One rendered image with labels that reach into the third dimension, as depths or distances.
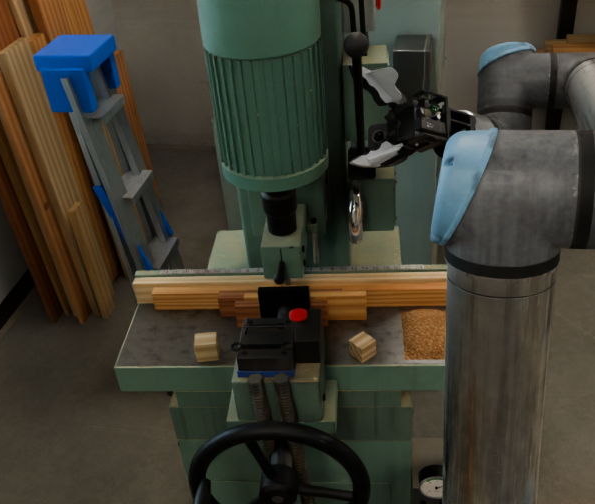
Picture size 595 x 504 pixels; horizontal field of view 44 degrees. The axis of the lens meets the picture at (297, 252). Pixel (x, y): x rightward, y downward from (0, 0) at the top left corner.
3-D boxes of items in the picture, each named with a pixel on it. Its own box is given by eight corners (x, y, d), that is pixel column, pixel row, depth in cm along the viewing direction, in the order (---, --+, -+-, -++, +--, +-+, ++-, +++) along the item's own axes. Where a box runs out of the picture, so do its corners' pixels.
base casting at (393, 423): (174, 440, 140) (165, 407, 135) (220, 259, 187) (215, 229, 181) (414, 441, 135) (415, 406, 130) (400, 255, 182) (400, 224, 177)
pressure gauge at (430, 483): (418, 505, 136) (418, 477, 131) (416, 488, 139) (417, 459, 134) (453, 505, 135) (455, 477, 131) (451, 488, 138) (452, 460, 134)
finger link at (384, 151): (371, 151, 103) (410, 125, 108) (344, 163, 107) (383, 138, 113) (381, 171, 103) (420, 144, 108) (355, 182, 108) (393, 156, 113)
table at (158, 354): (104, 433, 126) (95, 408, 122) (146, 315, 150) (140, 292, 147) (468, 434, 119) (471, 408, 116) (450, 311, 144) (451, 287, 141)
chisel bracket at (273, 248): (264, 286, 131) (259, 247, 127) (272, 241, 143) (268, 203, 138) (306, 285, 131) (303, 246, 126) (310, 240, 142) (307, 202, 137)
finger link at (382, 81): (378, 40, 107) (418, 88, 110) (353, 56, 112) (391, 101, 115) (369, 53, 106) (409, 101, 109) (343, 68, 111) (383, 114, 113)
